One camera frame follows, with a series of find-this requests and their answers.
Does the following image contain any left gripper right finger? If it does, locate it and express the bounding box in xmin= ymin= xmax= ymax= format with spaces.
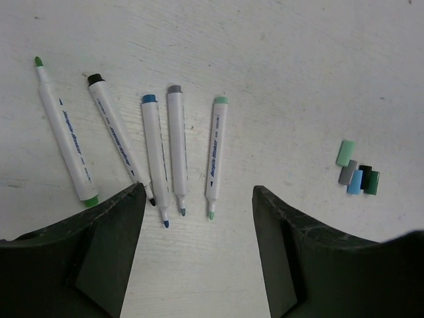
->
xmin=252 ymin=185 xmax=423 ymax=317

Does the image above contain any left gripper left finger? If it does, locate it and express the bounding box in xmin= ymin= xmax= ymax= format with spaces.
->
xmin=1 ymin=184 xmax=146 ymax=317

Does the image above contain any blue pen cap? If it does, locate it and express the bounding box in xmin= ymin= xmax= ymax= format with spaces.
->
xmin=346 ymin=170 xmax=363 ymax=195

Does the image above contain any grey pen cap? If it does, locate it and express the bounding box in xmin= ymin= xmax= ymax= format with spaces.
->
xmin=339 ymin=160 xmax=357 ymax=186

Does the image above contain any dark green pen cap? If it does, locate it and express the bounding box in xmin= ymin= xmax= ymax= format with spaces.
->
xmin=364 ymin=171 xmax=380 ymax=195

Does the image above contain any black pen cap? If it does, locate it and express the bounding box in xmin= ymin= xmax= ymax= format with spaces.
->
xmin=359 ymin=165 xmax=372 ymax=190

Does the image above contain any teal pen cap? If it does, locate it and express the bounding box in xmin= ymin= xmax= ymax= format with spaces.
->
xmin=336 ymin=140 xmax=356 ymax=168

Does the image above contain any green capped marker pen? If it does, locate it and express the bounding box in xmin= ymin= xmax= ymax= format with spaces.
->
xmin=34 ymin=56 xmax=99 ymax=208

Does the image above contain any black capped marker pen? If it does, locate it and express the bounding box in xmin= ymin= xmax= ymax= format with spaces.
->
xmin=87 ymin=74 xmax=156 ymax=206

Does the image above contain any blue capped marker pen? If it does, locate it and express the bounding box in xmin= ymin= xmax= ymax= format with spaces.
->
xmin=141 ymin=94 xmax=170 ymax=229

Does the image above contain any grey capped marker pen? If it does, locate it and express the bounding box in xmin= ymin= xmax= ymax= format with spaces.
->
xmin=167 ymin=85 xmax=188 ymax=217

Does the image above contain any teal capped marker pen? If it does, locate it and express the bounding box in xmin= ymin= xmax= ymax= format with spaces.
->
xmin=205 ymin=96 xmax=229 ymax=220

